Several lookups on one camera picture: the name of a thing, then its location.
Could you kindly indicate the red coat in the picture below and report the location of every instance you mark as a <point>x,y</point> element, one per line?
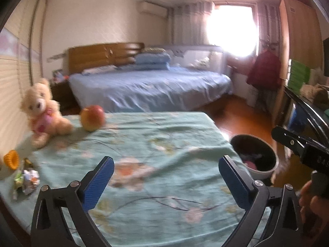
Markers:
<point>263,70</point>

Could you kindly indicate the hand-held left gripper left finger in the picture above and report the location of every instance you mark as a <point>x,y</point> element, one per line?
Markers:
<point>99,185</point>

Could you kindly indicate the stack of green boxes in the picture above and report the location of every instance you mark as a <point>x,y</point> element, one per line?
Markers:
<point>299,74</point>

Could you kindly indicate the black bin with white rim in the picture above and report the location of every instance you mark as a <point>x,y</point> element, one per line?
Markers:
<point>246,144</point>

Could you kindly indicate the bright window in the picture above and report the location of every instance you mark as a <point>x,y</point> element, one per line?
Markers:
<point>231,30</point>

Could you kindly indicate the white air conditioner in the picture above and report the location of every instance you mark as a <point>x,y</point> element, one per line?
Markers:
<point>153,9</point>

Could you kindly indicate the wooden coat rack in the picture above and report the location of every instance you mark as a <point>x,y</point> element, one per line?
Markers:
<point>268,43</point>

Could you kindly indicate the light green floral cloth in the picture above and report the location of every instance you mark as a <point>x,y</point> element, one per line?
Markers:
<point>167,133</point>

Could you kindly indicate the crumpled silver wrapper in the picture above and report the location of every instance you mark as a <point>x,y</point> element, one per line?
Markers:
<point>30,181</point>

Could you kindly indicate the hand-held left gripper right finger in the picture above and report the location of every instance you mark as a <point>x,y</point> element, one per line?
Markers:
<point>232,182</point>

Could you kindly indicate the black monitor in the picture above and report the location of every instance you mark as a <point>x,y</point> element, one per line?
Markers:
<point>326,56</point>

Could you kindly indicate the green wrapper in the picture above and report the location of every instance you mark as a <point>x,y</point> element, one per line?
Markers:
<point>18,178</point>

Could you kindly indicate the grey curtain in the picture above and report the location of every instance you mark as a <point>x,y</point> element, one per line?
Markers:
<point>187,23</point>
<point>267,23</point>

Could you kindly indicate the brown plush toy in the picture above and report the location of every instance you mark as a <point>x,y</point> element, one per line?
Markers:
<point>316,94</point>

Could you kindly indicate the wooden wardrobe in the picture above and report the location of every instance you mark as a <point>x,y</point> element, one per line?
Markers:
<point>300,30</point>

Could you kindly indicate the dark brown wrapper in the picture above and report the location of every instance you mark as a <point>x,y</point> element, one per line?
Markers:
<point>27,162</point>

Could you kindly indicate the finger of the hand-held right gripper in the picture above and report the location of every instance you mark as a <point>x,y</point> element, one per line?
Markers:
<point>289,140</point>

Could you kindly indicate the wall switch panel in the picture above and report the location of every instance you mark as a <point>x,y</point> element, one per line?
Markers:
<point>57,57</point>

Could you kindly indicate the wooden headboard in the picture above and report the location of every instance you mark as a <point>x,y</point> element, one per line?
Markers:
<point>90,56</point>

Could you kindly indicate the person's right hand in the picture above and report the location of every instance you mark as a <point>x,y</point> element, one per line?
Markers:
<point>316,211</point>

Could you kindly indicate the black desk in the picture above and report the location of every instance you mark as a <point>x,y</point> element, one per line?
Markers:
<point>303,103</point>

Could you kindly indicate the patterned pillow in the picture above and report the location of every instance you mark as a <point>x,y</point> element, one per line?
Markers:
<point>153,50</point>

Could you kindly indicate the folded blue blanket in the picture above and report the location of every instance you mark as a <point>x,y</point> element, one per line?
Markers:
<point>153,61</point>

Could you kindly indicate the white slatted wardrobe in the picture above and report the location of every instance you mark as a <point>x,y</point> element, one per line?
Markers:
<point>12,82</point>

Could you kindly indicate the light blue cloth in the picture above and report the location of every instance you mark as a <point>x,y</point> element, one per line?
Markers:
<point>100,70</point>

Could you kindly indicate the grey bed guard rail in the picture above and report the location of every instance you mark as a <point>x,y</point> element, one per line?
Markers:
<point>192,52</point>

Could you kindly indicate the blue bag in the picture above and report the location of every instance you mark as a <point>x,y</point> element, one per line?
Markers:
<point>297,118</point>

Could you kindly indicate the beige teddy bear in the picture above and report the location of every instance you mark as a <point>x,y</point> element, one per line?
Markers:
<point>38,105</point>

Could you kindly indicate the red yellow apple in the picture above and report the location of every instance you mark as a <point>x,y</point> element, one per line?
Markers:
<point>92,118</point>

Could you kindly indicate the bed with blue sheet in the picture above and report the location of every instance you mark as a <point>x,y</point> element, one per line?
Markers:
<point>154,87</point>

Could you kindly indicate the white plush toy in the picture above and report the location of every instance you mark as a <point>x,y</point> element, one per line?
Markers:
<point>201,61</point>

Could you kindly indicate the dark wooden nightstand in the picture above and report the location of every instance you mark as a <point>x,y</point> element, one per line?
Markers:
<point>61,92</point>

